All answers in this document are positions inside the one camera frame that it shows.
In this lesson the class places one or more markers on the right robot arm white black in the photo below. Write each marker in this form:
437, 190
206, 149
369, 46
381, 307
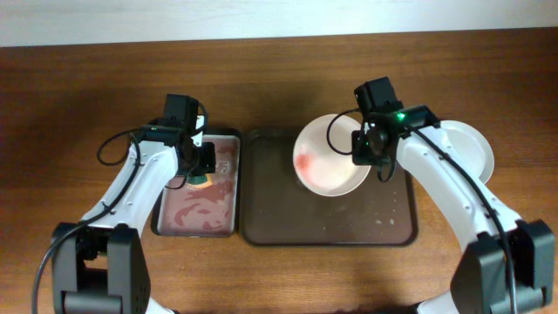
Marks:
507, 264

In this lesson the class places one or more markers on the white plate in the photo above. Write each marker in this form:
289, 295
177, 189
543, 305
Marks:
472, 147

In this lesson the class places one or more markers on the large brown serving tray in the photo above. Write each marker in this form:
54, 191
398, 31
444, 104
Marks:
276, 209

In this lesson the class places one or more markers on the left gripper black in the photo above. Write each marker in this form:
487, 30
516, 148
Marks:
208, 163

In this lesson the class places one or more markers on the small tray with pink water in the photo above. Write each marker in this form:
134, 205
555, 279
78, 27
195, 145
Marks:
207, 212

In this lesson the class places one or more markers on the green orange sponge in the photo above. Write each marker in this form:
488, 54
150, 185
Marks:
200, 181

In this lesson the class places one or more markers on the pale green plate front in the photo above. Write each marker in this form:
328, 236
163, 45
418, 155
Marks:
319, 166

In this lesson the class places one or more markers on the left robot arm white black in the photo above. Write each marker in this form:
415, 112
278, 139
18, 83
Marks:
98, 264

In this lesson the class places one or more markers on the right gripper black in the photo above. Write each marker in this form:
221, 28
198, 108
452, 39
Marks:
357, 157

